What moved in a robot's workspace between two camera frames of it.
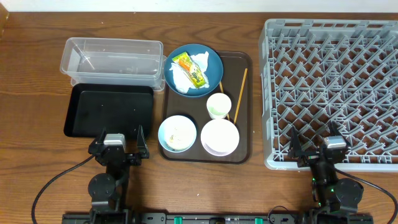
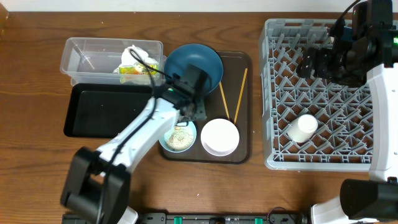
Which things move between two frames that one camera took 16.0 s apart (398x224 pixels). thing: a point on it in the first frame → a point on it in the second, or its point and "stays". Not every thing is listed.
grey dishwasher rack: (316, 71) stays
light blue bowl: (177, 134) stays
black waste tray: (120, 108) stays
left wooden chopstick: (222, 92) stays
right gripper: (316, 157) → (313, 62)
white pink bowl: (219, 137) stays
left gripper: (142, 153) → (203, 109)
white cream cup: (218, 105) → (302, 128)
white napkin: (183, 83) → (134, 55)
